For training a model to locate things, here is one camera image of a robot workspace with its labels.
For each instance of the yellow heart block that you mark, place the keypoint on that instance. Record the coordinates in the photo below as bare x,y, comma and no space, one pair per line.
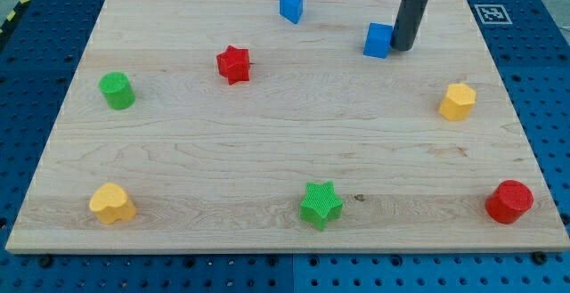
111,203

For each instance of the red star block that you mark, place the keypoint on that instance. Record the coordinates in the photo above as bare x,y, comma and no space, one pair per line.
233,64

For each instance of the blue cube block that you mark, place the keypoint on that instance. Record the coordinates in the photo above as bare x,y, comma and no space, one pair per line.
377,43

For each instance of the yellow black hazard tape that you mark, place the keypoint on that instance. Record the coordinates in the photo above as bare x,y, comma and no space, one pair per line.
14,16

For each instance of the blue triangular block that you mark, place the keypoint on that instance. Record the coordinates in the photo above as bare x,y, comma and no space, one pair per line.
291,10

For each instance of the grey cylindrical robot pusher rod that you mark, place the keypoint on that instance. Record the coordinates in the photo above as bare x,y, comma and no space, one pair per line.
407,22

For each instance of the red cylinder block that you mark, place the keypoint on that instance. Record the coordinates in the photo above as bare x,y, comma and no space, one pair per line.
509,201

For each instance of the yellow hexagon block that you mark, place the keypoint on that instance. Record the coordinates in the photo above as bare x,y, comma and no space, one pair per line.
457,103

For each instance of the light wooden board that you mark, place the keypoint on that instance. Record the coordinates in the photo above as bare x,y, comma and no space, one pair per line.
218,168

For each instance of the green star block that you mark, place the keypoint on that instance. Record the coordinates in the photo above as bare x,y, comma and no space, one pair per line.
320,205

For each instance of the white fiducial marker tag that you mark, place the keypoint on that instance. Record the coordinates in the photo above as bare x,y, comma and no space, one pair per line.
493,14

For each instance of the green cylinder block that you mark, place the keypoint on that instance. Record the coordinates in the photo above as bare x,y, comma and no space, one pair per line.
116,90

